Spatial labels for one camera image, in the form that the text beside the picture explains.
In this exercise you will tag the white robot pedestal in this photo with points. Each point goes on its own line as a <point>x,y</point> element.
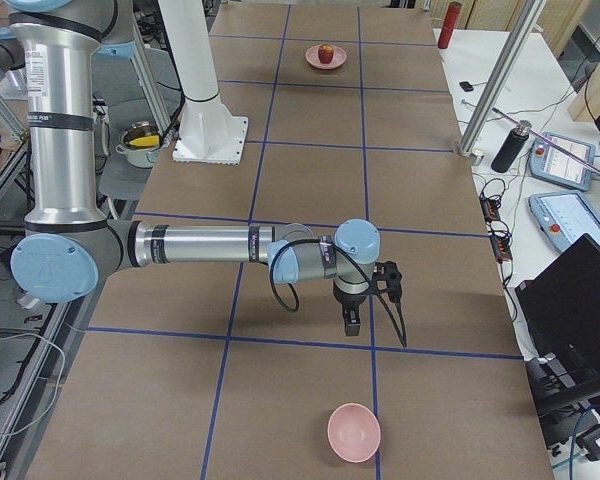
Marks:
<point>208,132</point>

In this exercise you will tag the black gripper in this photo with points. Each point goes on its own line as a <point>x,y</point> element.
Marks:
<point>348,302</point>

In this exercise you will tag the black water bottle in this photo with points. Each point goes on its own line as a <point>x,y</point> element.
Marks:
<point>511,147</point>

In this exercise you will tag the blue teach pendant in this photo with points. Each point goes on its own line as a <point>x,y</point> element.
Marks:
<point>564,217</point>
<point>551,165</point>

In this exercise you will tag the orange black power strip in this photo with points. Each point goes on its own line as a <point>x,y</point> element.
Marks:
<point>499,233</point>

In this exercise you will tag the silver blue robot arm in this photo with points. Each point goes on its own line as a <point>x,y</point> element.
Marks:
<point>70,245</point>

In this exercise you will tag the small black device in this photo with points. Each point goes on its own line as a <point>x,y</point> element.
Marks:
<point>466,86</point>

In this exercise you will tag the black power adapter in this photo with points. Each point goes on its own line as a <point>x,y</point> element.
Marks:
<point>590,442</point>

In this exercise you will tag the pink bowl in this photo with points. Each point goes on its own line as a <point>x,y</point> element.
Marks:
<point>353,432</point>

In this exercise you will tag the upper blue teach pendant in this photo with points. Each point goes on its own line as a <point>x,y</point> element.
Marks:
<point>551,165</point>

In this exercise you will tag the red water bottle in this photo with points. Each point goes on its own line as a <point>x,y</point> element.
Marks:
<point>449,23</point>

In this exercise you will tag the black laptop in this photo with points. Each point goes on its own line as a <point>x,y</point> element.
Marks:
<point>561,305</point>

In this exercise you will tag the aluminium frame post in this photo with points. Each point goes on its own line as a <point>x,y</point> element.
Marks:
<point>505,62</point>

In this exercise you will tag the lower blue teach pendant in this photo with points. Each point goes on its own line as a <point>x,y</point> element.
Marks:
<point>564,217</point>

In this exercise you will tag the red apple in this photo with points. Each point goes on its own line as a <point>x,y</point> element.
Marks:
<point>325,54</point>

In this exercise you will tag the pink plate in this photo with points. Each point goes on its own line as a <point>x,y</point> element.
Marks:
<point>340,58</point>

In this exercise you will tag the white pot with corn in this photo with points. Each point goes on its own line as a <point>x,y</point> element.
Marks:
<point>140,144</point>

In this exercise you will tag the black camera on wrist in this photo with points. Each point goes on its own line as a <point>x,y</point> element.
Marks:
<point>387,280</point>

